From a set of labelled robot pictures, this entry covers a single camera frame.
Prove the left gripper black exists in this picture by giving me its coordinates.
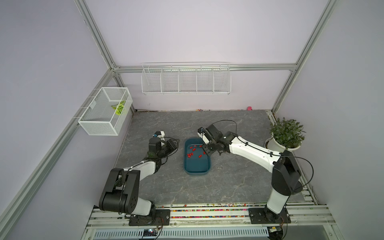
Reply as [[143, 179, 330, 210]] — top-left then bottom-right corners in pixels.
[[157, 138, 180, 159]]

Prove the teal plastic storage box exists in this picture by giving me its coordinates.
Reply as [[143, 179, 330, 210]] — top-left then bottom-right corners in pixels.
[[184, 138, 211, 176]]

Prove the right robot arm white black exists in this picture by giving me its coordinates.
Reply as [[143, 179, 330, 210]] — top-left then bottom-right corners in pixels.
[[198, 124, 304, 218]]

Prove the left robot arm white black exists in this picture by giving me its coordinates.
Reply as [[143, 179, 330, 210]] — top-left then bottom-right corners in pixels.
[[99, 137, 180, 217]]

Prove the green leaf toy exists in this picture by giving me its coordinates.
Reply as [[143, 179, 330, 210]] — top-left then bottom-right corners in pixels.
[[112, 101, 126, 116]]

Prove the large potted green plant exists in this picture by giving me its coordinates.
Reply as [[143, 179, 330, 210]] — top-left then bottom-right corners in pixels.
[[265, 118, 307, 153]]

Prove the white ventilation grille strip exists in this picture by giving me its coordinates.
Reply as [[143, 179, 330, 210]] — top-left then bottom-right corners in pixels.
[[91, 227, 269, 240]]

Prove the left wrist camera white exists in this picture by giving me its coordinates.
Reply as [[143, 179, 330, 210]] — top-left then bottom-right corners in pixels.
[[153, 131, 165, 139]]

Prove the long white wire wall basket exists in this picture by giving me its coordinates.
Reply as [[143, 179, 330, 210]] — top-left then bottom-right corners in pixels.
[[141, 63, 232, 95]]

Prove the white wire cube basket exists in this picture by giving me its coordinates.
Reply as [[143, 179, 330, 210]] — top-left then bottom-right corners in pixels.
[[78, 87, 133, 136]]

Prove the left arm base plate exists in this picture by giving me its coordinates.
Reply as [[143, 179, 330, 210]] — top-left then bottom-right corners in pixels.
[[129, 209, 171, 227]]

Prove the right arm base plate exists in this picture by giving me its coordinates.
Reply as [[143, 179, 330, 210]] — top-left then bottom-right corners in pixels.
[[248, 207, 292, 225]]

